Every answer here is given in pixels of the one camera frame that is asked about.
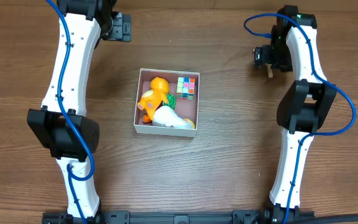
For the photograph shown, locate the white wooden rattle drum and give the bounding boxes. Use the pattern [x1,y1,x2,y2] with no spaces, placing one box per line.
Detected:
[267,64,273,78]

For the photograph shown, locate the orange bear figurine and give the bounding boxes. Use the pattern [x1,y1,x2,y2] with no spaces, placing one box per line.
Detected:
[137,77,169,121]

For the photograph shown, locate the green round lid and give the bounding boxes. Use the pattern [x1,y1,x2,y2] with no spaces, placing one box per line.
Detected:
[162,94,177,110]

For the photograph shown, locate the multicolour puzzle cube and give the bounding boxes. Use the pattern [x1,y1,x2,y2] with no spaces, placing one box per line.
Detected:
[177,77,196,100]

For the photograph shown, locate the white plush duck orange feet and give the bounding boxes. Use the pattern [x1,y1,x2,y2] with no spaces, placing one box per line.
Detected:
[142,106,195,129]

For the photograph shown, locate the white cardboard box pink interior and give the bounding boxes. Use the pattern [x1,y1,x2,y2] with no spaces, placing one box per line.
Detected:
[134,68,200,138]

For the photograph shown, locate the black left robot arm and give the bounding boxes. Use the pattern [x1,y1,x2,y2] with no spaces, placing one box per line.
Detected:
[27,0,131,223]

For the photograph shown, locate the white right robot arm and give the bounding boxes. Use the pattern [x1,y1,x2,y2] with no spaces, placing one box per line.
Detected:
[254,5,337,209]

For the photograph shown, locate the black mounting rail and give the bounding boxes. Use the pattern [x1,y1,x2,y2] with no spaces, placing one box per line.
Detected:
[41,210,358,224]

